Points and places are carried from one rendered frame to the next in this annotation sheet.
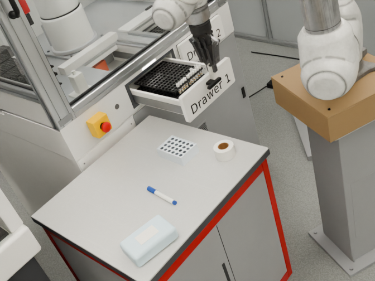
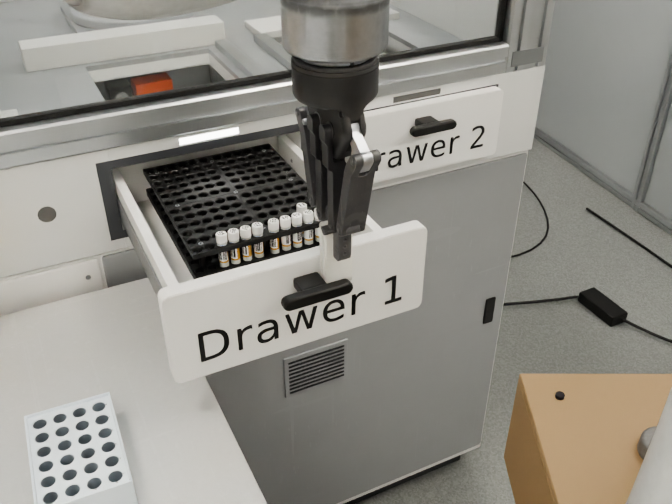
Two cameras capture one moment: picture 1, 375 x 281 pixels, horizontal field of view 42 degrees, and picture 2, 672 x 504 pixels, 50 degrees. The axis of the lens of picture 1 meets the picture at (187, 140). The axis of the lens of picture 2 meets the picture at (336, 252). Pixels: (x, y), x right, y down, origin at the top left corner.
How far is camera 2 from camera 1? 114 cm
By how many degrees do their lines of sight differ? 10
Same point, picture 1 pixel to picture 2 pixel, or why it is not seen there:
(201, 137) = (194, 446)
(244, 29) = (595, 158)
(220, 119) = (394, 352)
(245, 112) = (474, 358)
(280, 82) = (540, 422)
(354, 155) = not seen: outside the picture
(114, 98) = (42, 187)
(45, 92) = not seen: outside the picture
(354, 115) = not seen: outside the picture
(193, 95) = (222, 303)
